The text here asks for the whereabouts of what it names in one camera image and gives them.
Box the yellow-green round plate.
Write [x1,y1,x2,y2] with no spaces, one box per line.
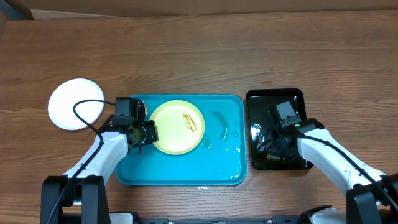
[150,100,205,155]

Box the white plate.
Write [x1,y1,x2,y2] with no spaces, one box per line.
[48,78,104,131]

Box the green and yellow sponge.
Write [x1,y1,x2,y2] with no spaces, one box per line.
[266,151,285,161]

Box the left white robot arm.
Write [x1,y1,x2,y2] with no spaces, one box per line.
[40,97,159,223]

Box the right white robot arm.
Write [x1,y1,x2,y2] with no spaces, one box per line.
[257,101,397,223]

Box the black rectangular water tray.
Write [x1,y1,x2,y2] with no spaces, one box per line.
[246,88,313,170]

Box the teal plastic serving tray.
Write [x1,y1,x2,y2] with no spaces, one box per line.
[114,94,248,186]

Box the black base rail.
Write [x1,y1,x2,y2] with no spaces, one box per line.
[105,211,312,224]

